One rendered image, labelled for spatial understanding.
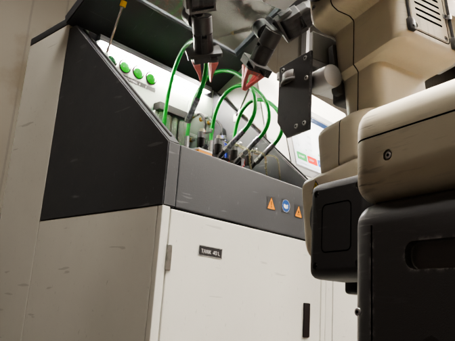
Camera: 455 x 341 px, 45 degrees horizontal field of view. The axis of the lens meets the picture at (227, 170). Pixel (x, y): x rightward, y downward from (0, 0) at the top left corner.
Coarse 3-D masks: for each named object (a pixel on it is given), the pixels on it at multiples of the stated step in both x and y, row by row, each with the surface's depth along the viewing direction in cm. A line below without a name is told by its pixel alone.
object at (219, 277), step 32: (192, 224) 135; (224, 224) 144; (192, 256) 134; (224, 256) 142; (256, 256) 151; (288, 256) 162; (192, 288) 133; (224, 288) 141; (256, 288) 150; (288, 288) 160; (160, 320) 125; (192, 320) 131; (224, 320) 139; (256, 320) 148; (288, 320) 158
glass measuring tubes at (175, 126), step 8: (160, 104) 200; (160, 112) 201; (168, 112) 203; (176, 112) 205; (184, 112) 208; (168, 120) 203; (176, 120) 206; (184, 120) 210; (168, 128) 202; (176, 128) 205; (176, 136) 208
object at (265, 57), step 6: (258, 42) 164; (258, 48) 163; (264, 48) 162; (246, 54) 168; (252, 54) 165; (258, 54) 163; (264, 54) 163; (270, 54) 163; (252, 60) 164; (258, 60) 163; (264, 60) 164; (258, 66) 161; (264, 66) 165; (270, 72) 164
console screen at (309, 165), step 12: (312, 120) 240; (324, 120) 249; (312, 132) 236; (288, 144) 217; (300, 144) 224; (312, 144) 232; (300, 156) 220; (312, 156) 228; (300, 168) 217; (312, 168) 224
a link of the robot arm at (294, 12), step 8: (296, 8) 160; (304, 8) 158; (288, 16) 159; (296, 16) 158; (304, 16) 159; (288, 24) 160; (296, 24) 160; (304, 24) 162; (312, 24) 161; (288, 32) 162; (296, 32) 161
